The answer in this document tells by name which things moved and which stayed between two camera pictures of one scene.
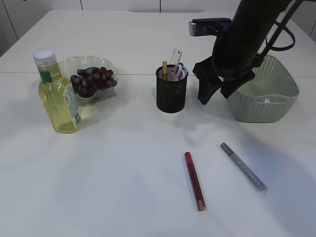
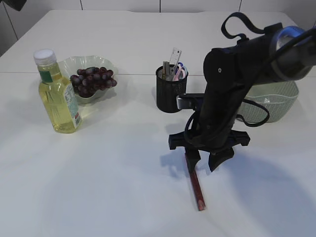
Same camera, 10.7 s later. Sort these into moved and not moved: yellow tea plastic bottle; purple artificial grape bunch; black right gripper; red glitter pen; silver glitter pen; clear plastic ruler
Moved: silver glitter pen; black right gripper
Not moved: clear plastic ruler; yellow tea plastic bottle; red glitter pen; purple artificial grape bunch
